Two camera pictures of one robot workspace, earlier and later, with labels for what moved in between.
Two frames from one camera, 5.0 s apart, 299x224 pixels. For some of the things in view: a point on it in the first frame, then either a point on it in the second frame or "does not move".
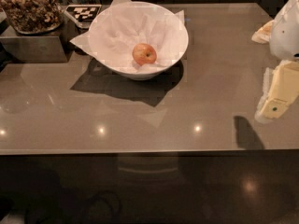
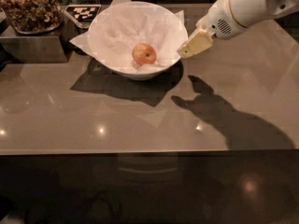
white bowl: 137,40 does not move
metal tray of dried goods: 32,9 does not move
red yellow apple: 144,54 does not move
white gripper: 285,36 to 220,17
